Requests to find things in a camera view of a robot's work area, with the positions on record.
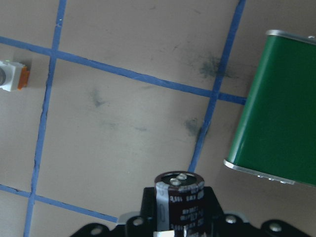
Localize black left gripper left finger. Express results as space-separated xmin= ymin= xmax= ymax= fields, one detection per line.
xmin=140 ymin=187 xmax=157 ymax=225

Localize green push button switch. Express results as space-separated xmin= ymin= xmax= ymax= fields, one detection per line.
xmin=0 ymin=60 xmax=30 ymax=92

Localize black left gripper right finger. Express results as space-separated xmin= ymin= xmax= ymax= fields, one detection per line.
xmin=203 ymin=187 xmax=224 ymax=220

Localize black cylindrical capacitor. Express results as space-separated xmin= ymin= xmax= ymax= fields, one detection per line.
xmin=155 ymin=171 xmax=205 ymax=237

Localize green conveyor belt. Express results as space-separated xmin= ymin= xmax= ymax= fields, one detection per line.
xmin=224 ymin=30 xmax=316 ymax=186

